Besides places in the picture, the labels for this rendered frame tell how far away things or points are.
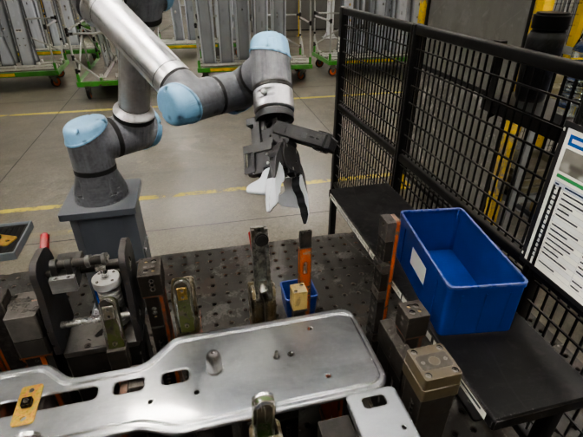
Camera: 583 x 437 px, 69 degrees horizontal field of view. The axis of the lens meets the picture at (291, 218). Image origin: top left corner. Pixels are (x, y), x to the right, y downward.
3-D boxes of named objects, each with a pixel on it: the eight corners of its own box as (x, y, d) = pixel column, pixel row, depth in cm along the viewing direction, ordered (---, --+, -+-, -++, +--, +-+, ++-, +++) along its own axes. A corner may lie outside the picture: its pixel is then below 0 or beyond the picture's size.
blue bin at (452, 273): (437, 336, 88) (449, 288, 81) (393, 251, 114) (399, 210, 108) (513, 331, 89) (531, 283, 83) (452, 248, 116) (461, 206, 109)
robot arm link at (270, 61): (271, 56, 87) (298, 35, 81) (275, 107, 85) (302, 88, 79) (239, 45, 82) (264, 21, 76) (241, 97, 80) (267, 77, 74)
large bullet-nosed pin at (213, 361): (208, 381, 84) (205, 359, 81) (206, 369, 87) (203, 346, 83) (224, 378, 85) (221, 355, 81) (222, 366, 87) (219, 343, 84)
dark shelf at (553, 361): (490, 433, 73) (494, 421, 72) (328, 196, 148) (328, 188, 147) (595, 405, 78) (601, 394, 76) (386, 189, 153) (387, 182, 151)
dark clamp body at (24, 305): (43, 445, 103) (-15, 329, 83) (55, 398, 114) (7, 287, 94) (91, 434, 105) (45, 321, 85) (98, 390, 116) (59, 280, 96)
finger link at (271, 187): (244, 216, 70) (257, 179, 76) (276, 211, 67) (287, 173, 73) (234, 203, 68) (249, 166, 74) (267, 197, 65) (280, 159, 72)
